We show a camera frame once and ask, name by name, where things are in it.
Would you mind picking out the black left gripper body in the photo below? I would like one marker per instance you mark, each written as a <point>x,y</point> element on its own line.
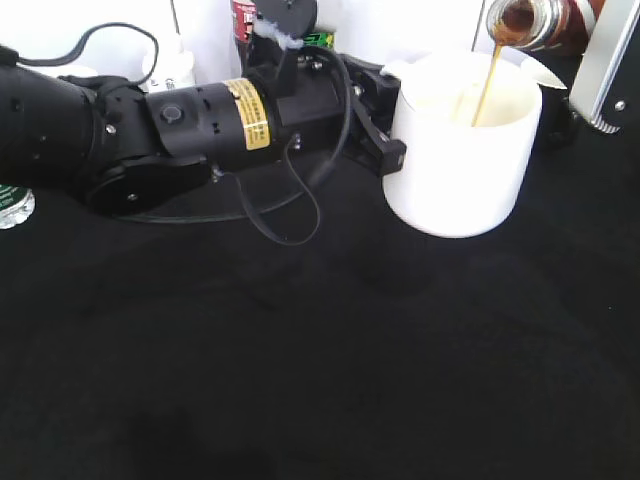
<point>307,89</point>

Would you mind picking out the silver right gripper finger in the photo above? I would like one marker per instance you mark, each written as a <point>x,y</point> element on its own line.
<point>605,91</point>

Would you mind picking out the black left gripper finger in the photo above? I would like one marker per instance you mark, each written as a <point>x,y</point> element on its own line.
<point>369,82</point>
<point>370,144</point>

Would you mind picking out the brown coffee drink bottle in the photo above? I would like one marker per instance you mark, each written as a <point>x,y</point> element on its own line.
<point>560,26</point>

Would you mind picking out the white ceramic mug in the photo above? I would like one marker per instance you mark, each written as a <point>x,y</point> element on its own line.
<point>469,127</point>

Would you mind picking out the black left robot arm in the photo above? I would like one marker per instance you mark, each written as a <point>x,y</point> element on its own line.
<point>122,151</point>

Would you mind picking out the green sprite bottle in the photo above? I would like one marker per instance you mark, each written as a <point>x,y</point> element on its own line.
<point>320,39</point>

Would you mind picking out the black ceramic mug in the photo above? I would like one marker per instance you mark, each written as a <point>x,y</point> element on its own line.
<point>559,123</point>

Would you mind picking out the dark cola bottle red label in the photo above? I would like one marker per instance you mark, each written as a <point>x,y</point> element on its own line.
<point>244,13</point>

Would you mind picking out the white purple yogurt bottle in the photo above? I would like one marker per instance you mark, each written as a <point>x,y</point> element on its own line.
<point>174,68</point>

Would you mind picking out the clear water bottle green label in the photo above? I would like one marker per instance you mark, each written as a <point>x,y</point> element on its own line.
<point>17,205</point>

